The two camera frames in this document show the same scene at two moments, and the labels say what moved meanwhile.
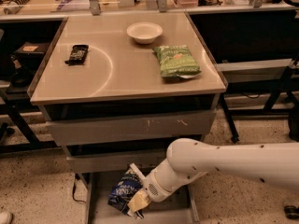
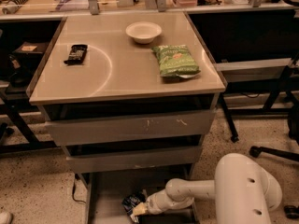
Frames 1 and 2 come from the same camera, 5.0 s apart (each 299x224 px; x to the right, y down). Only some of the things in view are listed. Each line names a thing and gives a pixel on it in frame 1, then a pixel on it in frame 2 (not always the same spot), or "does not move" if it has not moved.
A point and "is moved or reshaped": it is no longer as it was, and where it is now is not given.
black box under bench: x=31 y=53 does not move
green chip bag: x=177 y=61 does not move
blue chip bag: x=124 y=189 is moved or reshaped
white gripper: x=152 y=186 to x=154 y=203
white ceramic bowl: x=144 y=33 does not move
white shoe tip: x=5 y=217 does not move
